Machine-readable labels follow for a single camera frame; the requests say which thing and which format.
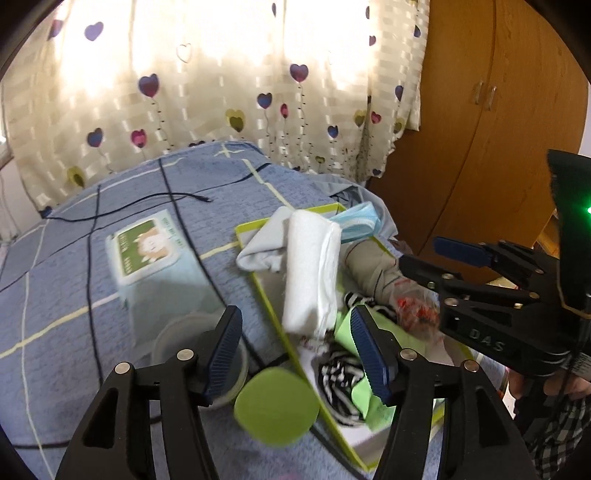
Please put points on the brown wooden wardrobe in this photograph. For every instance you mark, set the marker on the brown wooden wardrobe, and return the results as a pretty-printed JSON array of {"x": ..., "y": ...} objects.
[{"x": 485, "y": 161}]

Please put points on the black and white striped cloth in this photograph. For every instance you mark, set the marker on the black and white striped cloth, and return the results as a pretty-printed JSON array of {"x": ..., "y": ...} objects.
[
  {"x": 364, "y": 300},
  {"x": 337, "y": 383}
]

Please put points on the green jar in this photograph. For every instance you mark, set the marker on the green jar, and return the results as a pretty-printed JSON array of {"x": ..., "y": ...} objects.
[{"x": 277, "y": 406}]

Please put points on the blue face mask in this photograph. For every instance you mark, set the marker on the blue face mask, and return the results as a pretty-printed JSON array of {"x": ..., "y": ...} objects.
[{"x": 358, "y": 221}]

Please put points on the clear plastic jar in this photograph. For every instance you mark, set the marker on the clear plastic jar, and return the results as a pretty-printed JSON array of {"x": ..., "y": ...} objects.
[{"x": 184, "y": 332}]

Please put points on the person's right hand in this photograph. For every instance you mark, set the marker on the person's right hand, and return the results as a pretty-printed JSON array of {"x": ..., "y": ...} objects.
[{"x": 577, "y": 390}]

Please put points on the beige striped towel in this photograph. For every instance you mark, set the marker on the beige striped towel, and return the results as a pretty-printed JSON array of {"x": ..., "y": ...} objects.
[{"x": 374, "y": 267}]

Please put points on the white towel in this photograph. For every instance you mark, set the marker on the white towel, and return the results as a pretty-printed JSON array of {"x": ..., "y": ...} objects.
[{"x": 309, "y": 267}]

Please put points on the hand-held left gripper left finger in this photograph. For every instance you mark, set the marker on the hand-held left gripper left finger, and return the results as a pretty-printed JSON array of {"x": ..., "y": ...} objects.
[{"x": 226, "y": 350}]

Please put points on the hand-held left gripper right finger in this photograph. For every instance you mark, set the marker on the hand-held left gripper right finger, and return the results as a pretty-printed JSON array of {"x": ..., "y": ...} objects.
[{"x": 369, "y": 355}]

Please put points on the pale grey-blue cloth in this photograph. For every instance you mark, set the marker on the pale grey-blue cloth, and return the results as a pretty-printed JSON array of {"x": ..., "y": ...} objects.
[{"x": 263, "y": 249}]

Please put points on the white box with lime edge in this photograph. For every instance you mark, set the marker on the white box with lime edge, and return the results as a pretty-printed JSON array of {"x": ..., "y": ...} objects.
[{"x": 272, "y": 295}]

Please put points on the cream heart print curtain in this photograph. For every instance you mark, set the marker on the cream heart print curtain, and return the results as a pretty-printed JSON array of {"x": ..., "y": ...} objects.
[{"x": 207, "y": 92}]

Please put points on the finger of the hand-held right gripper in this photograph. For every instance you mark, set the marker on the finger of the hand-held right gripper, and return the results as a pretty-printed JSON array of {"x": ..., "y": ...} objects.
[
  {"x": 457, "y": 249},
  {"x": 418, "y": 272}
]

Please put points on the clear bag with red bits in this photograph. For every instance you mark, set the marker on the clear bag with red bits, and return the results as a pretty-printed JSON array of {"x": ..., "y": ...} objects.
[{"x": 418, "y": 309}]

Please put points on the pale blue wet wipes pack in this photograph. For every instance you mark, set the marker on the pale blue wet wipes pack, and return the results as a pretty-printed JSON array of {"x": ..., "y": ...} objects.
[{"x": 152, "y": 258}]

